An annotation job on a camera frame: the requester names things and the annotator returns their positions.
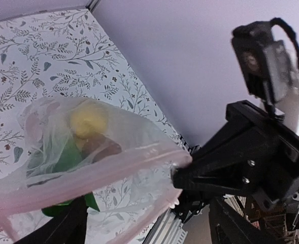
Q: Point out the aluminium front rail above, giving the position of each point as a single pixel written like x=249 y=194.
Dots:
x=168 y=229

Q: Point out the clear zip top bag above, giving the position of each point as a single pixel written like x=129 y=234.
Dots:
x=125 y=193

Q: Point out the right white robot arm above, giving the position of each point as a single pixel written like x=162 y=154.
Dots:
x=290 y=107

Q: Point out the bok choy toy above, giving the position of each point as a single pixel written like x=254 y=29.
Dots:
x=69 y=161

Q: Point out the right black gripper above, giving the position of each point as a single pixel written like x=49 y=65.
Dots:
x=250 y=155

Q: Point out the green yellow mango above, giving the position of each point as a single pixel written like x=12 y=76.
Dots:
x=88 y=119

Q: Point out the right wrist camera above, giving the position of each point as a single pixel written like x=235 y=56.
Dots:
x=264 y=61

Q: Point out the right aluminium frame post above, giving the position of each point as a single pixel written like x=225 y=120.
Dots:
x=92 y=5

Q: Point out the floral table mat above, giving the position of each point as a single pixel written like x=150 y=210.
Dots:
x=67 y=54

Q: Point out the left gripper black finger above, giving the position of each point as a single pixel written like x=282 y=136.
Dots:
x=67 y=227

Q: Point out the brown kiwi toy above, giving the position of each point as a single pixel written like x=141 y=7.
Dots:
x=100 y=147

